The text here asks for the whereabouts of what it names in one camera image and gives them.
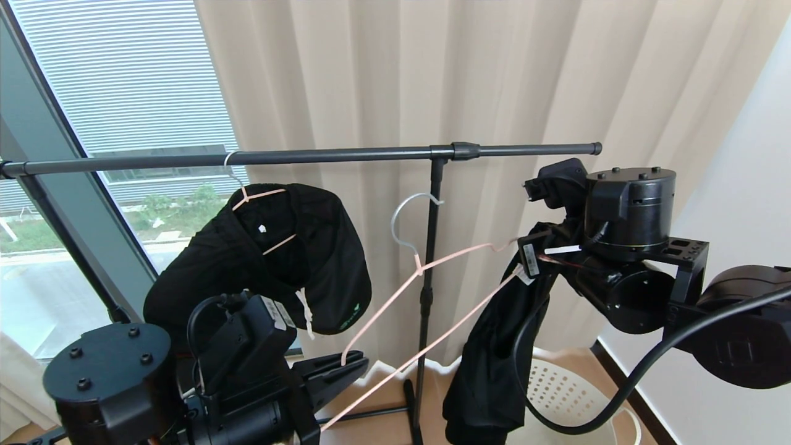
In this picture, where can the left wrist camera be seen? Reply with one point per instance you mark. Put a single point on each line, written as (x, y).
(247, 340)

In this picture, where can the black garment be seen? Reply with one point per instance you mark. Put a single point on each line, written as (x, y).
(494, 358)

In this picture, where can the white laundry basket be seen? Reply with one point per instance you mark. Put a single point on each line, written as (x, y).
(562, 395)

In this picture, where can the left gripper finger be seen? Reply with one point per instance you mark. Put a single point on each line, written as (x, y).
(330, 398)
(327, 369)

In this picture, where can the black shorts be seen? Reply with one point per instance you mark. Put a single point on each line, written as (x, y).
(334, 259)

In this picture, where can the beige curtain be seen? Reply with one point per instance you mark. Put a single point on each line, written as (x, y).
(463, 74)

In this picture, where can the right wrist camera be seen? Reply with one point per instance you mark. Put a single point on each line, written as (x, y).
(556, 182)

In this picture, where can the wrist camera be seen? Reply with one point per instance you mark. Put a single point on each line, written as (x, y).
(247, 340)
(556, 182)

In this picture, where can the pink clothes hanger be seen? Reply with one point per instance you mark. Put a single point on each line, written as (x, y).
(259, 196)
(432, 262)

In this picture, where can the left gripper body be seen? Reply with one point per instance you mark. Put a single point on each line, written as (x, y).
(259, 423)

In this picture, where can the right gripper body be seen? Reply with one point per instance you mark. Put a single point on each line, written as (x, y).
(556, 259)

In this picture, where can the black clothes rack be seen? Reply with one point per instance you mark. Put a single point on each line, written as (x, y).
(346, 154)

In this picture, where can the white curtain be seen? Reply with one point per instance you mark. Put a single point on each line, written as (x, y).
(25, 383)

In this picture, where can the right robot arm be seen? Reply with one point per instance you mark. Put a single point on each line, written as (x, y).
(630, 210)

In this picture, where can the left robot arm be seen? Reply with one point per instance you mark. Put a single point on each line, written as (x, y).
(105, 377)

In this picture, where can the window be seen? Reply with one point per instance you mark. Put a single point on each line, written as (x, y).
(136, 80)

